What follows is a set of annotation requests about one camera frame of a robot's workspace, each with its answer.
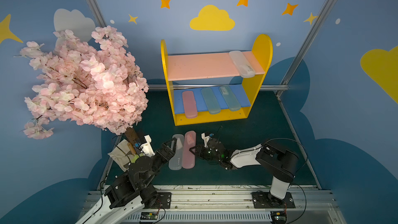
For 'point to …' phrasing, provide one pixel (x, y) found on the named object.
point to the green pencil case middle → (213, 107)
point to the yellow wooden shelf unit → (202, 105)
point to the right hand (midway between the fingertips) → (190, 149)
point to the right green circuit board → (278, 217)
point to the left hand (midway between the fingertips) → (173, 141)
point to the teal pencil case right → (233, 104)
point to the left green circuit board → (148, 215)
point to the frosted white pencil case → (176, 162)
